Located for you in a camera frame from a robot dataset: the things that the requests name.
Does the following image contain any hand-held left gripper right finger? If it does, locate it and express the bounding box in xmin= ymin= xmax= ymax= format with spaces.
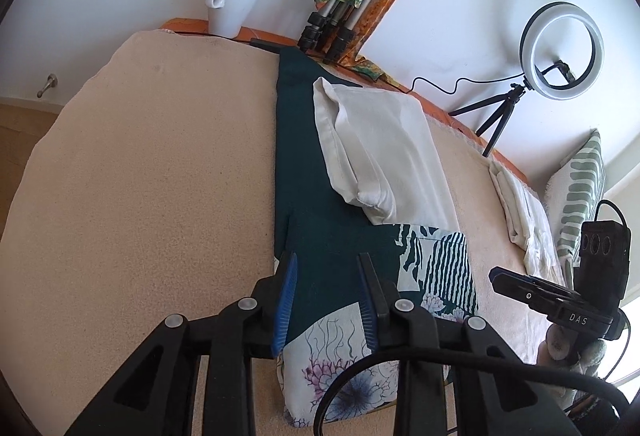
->
xmin=356 ymin=252 xmax=581 ymax=436

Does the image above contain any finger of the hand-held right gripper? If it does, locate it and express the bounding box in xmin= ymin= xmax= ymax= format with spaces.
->
xmin=489 ymin=266 xmax=581 ymax=306

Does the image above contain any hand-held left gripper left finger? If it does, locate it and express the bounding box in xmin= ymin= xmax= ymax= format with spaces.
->
xmin=65 ymin=250 xmax=301 ymax=436

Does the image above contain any tree print t-shirt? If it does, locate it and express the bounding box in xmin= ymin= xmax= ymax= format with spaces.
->
xmin=272 ymin=50 xmax=481 ymax=429

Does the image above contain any person's right hand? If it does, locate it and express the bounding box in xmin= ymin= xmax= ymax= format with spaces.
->
xmin=537 ymin=326 xmax=607 ymax=367

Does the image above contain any white folded garment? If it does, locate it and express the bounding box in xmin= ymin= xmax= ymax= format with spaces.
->
xmin=489 ymin=156 xmax=563 ymax=279

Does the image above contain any green striped pillow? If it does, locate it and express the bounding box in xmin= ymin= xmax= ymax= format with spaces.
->
xmin=545 ymin=129 xmax=608 ymax=277

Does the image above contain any small black tripod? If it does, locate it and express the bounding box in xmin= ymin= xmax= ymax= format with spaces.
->
xmin=447 ymin=84 xmax=528 ymax=158

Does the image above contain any beige blanket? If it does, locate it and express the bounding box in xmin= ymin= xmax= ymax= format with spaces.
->
xmin=0 ymin=30 xmax=551 ymax=436

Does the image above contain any white mug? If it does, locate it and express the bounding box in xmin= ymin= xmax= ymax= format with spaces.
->
xmin=205 ymin=0 xmax=264 ymax=38

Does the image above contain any metal door stop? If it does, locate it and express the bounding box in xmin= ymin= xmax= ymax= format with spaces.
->
xmin=36 ymin=73 xmax=58 ymax=99

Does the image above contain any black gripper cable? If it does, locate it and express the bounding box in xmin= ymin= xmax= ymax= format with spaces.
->
xmin=312 ymin=345 xmax=632 ymax=436
xmin=594 ymin=199 xmax=630 ymax=229

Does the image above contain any black ring light cable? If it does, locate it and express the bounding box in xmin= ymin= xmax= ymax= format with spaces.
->
xmin=345 ymin=61 xmax=576 ymax=97

